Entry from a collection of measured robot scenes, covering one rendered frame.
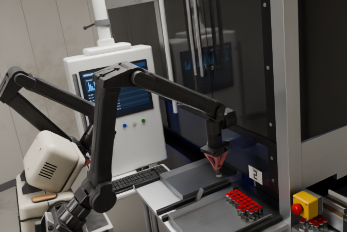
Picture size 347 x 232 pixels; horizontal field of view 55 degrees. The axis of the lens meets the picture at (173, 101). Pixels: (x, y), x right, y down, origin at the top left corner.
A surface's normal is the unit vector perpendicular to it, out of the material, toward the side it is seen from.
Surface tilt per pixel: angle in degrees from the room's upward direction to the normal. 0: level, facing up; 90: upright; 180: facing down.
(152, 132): 90
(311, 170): 90
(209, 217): 0
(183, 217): 0
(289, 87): 90
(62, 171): 90
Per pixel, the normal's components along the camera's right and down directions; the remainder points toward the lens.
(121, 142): 0.42, 0.20
